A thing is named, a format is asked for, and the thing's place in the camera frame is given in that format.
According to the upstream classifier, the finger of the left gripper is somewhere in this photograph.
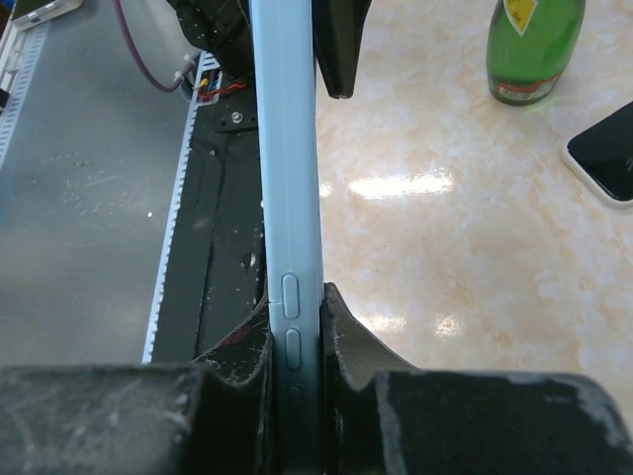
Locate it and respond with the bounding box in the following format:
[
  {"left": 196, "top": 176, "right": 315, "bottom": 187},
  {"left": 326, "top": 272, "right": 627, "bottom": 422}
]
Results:
[{"left": 313, "top": 0, "right": 372, "bottom": 99}]

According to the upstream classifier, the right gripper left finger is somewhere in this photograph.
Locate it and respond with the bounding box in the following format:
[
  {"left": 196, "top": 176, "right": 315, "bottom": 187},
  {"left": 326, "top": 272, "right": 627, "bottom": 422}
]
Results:
[{"left": 1, "top": 304, "right": 275, "bottom": 474}]

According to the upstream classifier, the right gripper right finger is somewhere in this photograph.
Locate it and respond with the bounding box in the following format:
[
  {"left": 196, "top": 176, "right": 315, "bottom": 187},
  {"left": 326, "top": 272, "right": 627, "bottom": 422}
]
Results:
[{"left": 321, "top": 284, "right": 632, "bottom": 474}]

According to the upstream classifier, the phone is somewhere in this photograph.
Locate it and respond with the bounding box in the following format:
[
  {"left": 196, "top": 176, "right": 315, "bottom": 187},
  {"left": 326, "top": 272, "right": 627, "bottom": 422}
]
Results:
[
  {"left": 561, "top": 102, "right": 632, "bottom": 210},
  {"left": 250, "top": 1, "right": 323, "bottom": 474}
]

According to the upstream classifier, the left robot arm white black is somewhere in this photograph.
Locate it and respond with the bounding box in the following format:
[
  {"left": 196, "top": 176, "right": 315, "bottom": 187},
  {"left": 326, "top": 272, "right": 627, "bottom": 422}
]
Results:
[{"left": 169, "top": 0, "right": 371, "bottom": 99}]

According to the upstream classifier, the phone in white case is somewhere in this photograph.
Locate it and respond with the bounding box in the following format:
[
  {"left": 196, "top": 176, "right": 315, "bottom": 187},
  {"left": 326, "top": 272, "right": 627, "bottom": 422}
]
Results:
[{"left": 561, "top": 102, "right": 632, "bottom": 210}]

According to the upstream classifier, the green glass bottle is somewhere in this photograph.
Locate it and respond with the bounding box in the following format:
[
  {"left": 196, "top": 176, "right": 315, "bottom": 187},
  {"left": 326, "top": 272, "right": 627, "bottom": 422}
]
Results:
[{"left": 487, "top": 0, "right": 586, "bottom": 106}]

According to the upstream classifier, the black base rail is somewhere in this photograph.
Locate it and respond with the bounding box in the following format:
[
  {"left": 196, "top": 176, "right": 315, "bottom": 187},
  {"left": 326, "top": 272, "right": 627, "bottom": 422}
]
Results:
[{"left": 151, "top": 81, "right": 265, "bottom": 363}]

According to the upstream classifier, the white slotted cable duct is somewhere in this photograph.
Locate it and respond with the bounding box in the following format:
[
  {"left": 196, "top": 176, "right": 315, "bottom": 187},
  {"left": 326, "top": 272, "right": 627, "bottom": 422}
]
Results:
[{"left": 141, "top": 52, "right": 219, "bottom": 364}]

